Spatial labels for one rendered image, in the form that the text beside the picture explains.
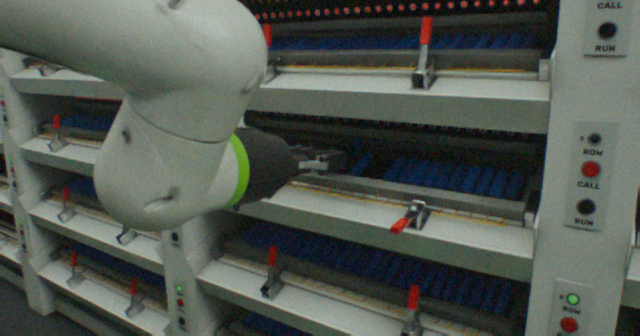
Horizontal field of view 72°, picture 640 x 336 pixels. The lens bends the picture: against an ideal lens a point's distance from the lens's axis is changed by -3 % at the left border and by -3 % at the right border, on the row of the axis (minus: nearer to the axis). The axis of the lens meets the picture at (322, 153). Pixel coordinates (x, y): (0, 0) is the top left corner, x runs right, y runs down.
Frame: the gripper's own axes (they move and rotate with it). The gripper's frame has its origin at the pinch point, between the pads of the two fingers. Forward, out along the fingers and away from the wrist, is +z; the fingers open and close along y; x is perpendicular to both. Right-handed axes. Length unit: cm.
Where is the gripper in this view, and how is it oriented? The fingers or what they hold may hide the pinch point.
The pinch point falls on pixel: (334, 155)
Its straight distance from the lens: 72.9
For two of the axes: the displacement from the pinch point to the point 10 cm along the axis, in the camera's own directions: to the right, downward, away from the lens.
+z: 5.3, -0.5, 8.5
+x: -0.7, 9.9, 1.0
